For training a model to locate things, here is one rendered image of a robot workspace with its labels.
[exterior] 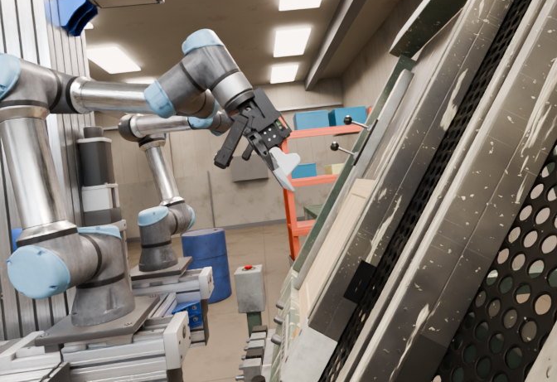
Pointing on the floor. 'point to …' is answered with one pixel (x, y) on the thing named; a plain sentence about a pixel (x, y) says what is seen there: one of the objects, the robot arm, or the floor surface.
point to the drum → (210, 258)
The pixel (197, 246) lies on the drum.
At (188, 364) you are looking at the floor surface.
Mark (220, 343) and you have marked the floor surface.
